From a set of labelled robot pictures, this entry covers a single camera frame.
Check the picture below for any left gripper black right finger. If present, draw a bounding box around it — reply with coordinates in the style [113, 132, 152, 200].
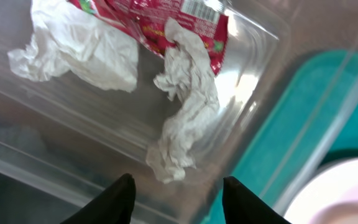
[222, 176, 290, 224]

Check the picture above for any white napkin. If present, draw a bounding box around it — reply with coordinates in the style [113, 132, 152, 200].
[7, 0, 139, 92]

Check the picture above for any clear plastic waste bin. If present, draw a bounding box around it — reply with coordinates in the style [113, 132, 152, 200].
[0, 0, 358, 223]

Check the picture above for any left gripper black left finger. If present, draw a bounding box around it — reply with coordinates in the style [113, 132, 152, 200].
[61, 174, 135, 224]

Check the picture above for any pink round plate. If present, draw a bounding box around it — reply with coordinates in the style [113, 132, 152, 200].
[284, 158, 358, 224]

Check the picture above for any red snack wrapper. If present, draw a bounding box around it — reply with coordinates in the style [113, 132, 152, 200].
[69, 0, 229, 74]

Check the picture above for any black waste tray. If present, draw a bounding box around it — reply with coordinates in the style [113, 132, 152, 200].
[0, 174, 80, 224]

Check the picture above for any teal plastic tray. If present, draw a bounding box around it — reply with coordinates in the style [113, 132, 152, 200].
[200, 49, 358, 224]

